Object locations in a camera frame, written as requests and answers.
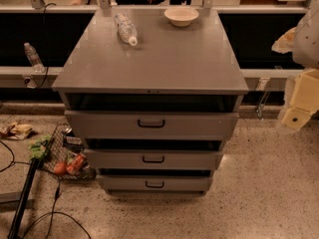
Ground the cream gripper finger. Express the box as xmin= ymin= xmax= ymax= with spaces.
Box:
xmin=271 ymin=28 xmax=296 ymax=54

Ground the grey drawer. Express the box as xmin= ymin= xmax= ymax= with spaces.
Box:
xmin=97 ymin=175 xmax=212 ymax=192
xmin=85 ymin=149 xmax=222 ymax=170
xmin=65 ymin=111 xmax=238 ymax=140

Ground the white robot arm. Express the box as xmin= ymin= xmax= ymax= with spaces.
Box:
xmin=271 ymin=5 xmax=319 ymax=134

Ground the grey drawer cabinet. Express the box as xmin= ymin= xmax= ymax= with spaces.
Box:
xmin=51 ymin=7 xmax=250 ymax=196

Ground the grey bottom drawer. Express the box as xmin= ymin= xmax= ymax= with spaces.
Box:
xmin=97 ymin=175 xmax=212 ymax=192

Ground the grey top drawer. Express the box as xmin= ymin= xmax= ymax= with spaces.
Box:
xmin=65 ymin=111 xmax=238 ymax=140

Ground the cream white bowl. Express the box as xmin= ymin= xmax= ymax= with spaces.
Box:
xmin=164 ymin=7 xmax=199 ymax=27

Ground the clear plastic water bottle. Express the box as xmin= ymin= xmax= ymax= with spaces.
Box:
xmin=115 ymin=13 xmax=138 ymax=46

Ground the red snack package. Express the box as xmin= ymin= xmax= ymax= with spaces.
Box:
xmin=66 ymin=154 xmax=85 ymax=175

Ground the red tomato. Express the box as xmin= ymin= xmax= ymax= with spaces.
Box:
xmin=54 ymin=162 xmax=67 ymax=176

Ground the green leafy toy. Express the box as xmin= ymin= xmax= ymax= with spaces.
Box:
xmin=29 ymin=135 xmax=51 ymax=159

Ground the crumpled brown paper bag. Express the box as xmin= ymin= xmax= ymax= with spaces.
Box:
xmin=0 ymin=122 xmax=32 ymax=140

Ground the black metal stand leg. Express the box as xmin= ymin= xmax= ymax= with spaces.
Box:
xmin=7 ymin=158 xmax=39 ymax=239

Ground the metal clamp bracket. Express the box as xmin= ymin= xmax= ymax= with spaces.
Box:
xmin=255 ymin=78 xmax=270 ymax=120

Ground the black wire mesh basket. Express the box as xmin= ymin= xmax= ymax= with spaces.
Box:
xmin=43 ymin=124 xmax=96 ymax=180

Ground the upright plastic bottle on rail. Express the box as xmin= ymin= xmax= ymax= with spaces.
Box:
xmin=24 ymin=43 xmax=45 ymax=74

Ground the black floor cable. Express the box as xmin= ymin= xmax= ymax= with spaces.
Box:
xmin=0 ymin=139 xmax=93 ymax=239

